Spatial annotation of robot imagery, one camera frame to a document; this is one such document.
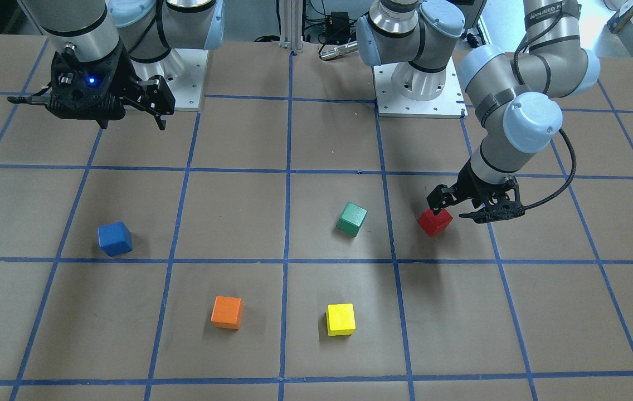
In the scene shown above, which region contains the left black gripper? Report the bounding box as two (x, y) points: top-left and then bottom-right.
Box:
(427, 160), (518, 216)

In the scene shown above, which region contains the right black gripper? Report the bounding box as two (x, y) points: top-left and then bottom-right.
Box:
(110, 47), (176, 130)

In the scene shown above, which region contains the red wooden block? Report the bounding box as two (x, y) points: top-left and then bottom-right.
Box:
(417, 209), (452, 238)

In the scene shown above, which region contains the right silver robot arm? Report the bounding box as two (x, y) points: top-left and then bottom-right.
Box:
(8, 1), (225, 130)

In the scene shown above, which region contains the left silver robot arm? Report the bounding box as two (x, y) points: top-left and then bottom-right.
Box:
(356, 1), (600, 223)

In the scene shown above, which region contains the green wooden block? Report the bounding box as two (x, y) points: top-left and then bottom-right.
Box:
(336, 202), (368, 238)

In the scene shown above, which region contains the blue wooden block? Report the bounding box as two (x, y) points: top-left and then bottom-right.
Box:
(97, 221), (133, 257)

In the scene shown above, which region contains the yellow wooden block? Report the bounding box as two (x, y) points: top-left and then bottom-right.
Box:
(326, 303), (356, 336)

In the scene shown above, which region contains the orange wooden block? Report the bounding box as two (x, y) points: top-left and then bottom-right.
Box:
(210, 295), (244, 330)

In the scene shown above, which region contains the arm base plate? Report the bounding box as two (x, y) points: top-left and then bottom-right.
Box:
(132, 49), (211, 111)
(372, 58), (468, 119)

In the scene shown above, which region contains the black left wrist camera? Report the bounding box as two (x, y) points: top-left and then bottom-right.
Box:
(459, 188), (525, 224)

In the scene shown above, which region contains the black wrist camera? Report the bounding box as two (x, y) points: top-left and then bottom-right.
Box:
(459, 188), (525, 224)
(7, 48), (126, 129)

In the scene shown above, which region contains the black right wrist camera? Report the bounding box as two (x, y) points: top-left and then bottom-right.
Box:
(7, 48), (126, 129)

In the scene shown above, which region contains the aluminium frame post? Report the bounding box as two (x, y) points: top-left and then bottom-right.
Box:
(277, 0), (304, 55)

